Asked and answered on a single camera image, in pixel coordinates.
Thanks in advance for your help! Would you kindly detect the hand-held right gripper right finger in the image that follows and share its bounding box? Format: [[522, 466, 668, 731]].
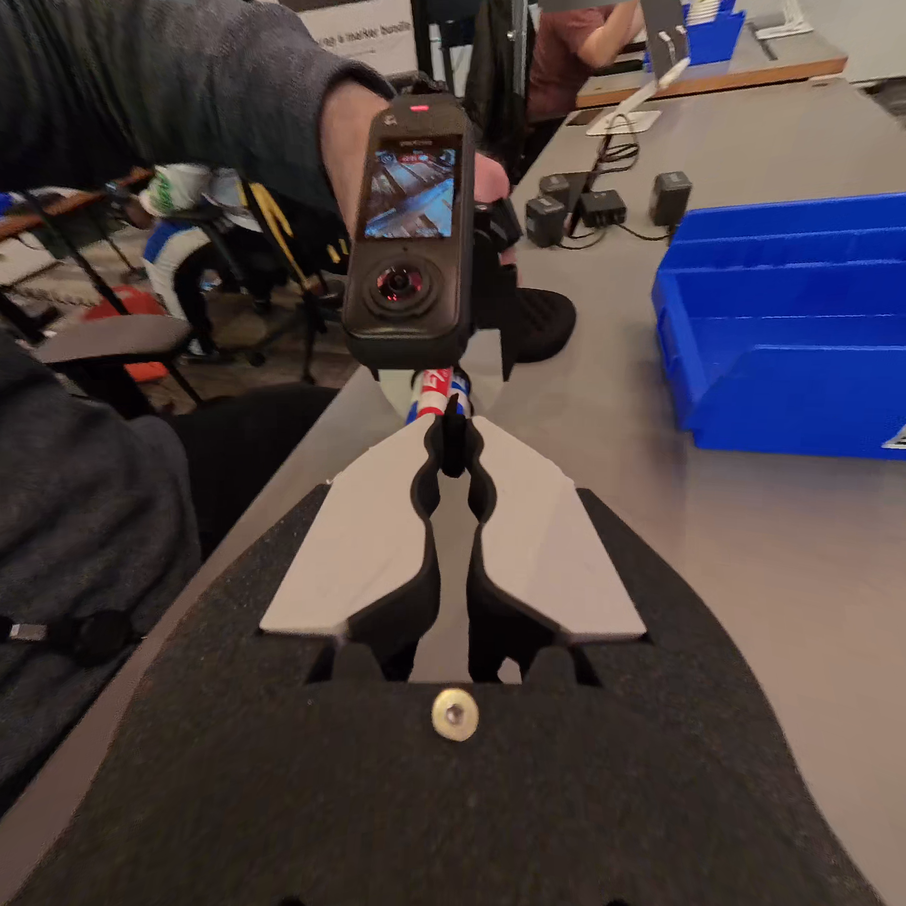
[[463, 414, 648, 682]]

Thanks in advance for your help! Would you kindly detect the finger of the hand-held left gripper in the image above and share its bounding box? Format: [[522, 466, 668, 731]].
[[377, 367, 421, 423], [463, 327, 519, 385]]

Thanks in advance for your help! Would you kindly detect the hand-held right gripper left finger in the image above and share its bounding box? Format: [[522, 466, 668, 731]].
[[258, 416, 444, 682]]

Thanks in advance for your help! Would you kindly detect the red capped white marker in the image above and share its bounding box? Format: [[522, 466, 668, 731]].
[[407, 364, 455, 427]]

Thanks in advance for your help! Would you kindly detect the person's left forearm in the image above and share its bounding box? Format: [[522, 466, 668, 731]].
[[0, 0, 397, 217]]

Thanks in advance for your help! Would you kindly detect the white and blue cloth bundle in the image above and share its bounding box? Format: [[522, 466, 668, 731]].
[[137, 163, 267, 358]]

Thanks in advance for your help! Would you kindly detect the person's left hand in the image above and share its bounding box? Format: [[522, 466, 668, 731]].
[[322, 81, 512, 222]]

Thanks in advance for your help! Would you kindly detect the black power adapter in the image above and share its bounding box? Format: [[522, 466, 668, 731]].
[[649, 170, 694, 228], [539, 172, 593, 213], [525, 197, 569, 249], [578, 189, 629, 229]]

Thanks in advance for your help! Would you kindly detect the black hanging jacket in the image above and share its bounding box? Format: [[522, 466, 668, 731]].
[[463, 0, 540, 182]]

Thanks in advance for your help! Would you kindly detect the silver monitor stand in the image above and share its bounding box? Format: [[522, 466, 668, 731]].
[[585, 0, 692, 137]]

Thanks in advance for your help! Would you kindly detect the person's dark grey sweater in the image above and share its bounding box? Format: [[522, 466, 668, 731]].
[[0, 329, 208, 804]]

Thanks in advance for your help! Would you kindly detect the orange bag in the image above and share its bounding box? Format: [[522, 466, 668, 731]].
[[82, 285, 172, 385]]

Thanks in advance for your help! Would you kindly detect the white paper sign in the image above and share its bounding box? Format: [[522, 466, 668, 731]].
[[297, 0, 416, 76]]

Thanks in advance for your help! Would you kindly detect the grey seat chair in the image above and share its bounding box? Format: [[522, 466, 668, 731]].
[[32, 313, 208, 413]]

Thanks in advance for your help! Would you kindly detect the blue plastic bin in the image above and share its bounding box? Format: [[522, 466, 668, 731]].
[[641, 0, 748, 73], [650, 191, 906, 462]]

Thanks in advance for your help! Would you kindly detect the brown wooden table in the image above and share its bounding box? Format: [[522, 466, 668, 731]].
[[0, 166, 157, 245]]

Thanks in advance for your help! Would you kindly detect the white cabinet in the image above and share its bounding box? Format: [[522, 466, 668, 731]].
[[845, 0, 906, 90]]

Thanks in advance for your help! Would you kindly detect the yellow and black strap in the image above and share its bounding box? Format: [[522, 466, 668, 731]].
[[244, 180, 351, 294]]

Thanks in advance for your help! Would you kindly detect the black power cable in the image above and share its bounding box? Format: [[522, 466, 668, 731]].
[[558, 221, 675, 250]]

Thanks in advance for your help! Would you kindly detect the black monitor cable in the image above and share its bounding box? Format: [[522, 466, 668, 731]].
[[590, 115, 642, 179]]

